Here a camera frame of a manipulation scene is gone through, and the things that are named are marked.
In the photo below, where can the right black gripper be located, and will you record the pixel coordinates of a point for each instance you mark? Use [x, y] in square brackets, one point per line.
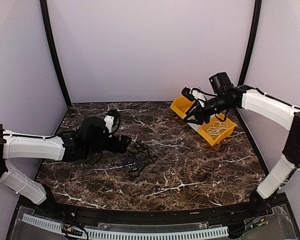
[199, 111]

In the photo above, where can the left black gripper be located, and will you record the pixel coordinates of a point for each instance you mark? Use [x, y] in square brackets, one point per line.
[123, 145]

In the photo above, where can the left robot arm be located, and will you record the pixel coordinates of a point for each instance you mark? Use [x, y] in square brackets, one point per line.
[94, 136]

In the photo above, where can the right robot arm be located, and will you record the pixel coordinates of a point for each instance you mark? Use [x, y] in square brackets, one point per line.
[227, 97]

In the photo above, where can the white plastic bin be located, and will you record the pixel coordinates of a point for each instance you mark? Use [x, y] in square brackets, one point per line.
[194, 126]

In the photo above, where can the far yellow plastic bin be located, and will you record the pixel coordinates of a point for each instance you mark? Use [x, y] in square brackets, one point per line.
[181, 105]

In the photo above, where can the yellow plastic bin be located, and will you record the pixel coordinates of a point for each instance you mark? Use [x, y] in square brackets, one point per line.
[181, 105]
[218, 129]

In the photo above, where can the near yellow plastic bin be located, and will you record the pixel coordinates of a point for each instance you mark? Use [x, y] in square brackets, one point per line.
[218, 129]

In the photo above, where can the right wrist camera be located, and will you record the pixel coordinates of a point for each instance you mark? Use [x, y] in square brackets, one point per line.
[194, 94]

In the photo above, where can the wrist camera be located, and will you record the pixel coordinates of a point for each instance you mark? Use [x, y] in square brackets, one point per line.
[194, 94]
[112, 121]

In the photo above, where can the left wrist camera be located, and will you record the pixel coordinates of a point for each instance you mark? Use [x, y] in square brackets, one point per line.
[112, 121]

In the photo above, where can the black front rail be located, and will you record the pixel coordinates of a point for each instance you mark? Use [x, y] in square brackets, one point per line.
[234, 214]

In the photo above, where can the white slotted cable duct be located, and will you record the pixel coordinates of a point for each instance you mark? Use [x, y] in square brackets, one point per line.
[97, 234]

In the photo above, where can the right black frame post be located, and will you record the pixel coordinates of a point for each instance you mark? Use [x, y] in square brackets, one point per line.
[251, 41]

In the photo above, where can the black frame post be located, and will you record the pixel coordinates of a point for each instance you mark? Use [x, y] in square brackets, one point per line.
[53, 51]
[251, 41]

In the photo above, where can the left black frame post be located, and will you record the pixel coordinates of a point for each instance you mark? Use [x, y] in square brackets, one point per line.
[53, 51]

